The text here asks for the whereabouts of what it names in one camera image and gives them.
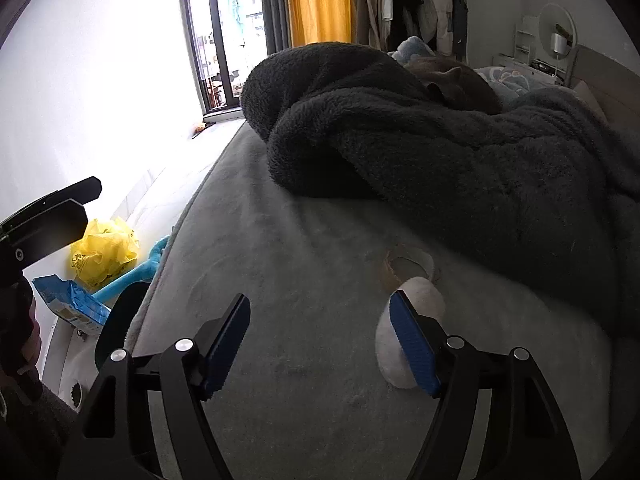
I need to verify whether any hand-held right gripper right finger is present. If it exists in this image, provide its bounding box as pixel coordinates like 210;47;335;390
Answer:
389;289;583;480

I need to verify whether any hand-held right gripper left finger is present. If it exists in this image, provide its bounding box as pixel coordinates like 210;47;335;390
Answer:
56;293;251;480

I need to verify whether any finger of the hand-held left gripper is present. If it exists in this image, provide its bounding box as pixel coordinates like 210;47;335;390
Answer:
0;199;89;267
32;176;103;207

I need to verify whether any white sock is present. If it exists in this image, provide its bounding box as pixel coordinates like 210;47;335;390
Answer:
375;276;447;390

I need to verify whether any dark plastic waste bin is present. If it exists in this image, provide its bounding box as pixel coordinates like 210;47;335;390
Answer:
94;281;151;368

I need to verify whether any person's left hand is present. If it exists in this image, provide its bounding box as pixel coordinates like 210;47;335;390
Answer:
24;302;43;366

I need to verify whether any blue printed food packet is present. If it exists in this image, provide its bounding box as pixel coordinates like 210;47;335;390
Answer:
32;275;112;336

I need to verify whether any yellow plastic bag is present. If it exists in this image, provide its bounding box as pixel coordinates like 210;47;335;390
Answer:
70;217;141;288

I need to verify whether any brown paper cup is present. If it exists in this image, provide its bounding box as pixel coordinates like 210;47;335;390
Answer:
382;244;441;291

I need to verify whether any blue plush toy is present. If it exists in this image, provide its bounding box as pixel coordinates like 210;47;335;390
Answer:
92;235;171;306

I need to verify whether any plush bed sheet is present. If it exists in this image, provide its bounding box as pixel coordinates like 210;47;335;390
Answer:
122;120;621;480

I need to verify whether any dark fleece blanket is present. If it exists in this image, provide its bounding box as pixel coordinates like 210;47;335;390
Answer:
240;42;640;356

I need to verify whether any brown cat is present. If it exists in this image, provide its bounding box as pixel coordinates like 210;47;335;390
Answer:
405;55;503;113

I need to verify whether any grey curtain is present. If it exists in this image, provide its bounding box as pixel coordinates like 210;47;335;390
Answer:
258;0;292;56

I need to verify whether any blue floral bedding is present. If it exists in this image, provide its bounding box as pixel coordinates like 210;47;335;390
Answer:
387;35;571;111

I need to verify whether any yellow curtain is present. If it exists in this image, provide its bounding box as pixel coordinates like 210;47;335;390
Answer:
284;0;353;47

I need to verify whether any white shelf organizer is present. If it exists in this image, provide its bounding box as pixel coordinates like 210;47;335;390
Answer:
512;15;541;66

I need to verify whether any beige headboard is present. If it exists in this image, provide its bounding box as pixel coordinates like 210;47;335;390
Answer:
570;44;640;126

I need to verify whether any dark hanging garment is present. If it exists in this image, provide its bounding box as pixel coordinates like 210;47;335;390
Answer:
449;0;474;59

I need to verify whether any white hanging jacket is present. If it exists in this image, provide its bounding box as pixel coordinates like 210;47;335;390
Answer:
405;0;456;53

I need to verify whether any beige hanging coat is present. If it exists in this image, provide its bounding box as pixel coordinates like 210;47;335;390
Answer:
361;0;401;52

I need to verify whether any round white vanity mirror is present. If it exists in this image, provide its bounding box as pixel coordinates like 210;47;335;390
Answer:
537;2;577;86

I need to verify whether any dark window frame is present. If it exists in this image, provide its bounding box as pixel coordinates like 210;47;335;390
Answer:
176;0;266;121

